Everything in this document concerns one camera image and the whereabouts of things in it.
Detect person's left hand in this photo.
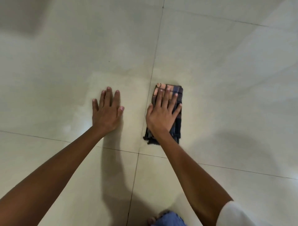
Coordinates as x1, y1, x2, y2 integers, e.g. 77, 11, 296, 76
92, 87, 125, 133

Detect person's right hand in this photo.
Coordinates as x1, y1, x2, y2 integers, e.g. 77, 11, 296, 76
146, 88, 182, 136

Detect dark checked cloth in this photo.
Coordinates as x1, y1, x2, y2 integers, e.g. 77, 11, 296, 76
143, 83, 184, 146

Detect person's left forearm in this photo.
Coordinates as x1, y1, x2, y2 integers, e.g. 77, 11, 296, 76
0, 126, 106, 226

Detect person's right forearm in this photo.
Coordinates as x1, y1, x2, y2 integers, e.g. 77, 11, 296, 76
159, 131, 234, 226

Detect person's bare foot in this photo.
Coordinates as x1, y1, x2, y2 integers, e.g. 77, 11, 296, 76
147, 210, 168, 226

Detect person's blue jeans leg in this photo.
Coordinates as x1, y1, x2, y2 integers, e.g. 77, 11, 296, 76
151, 211, 187, 226

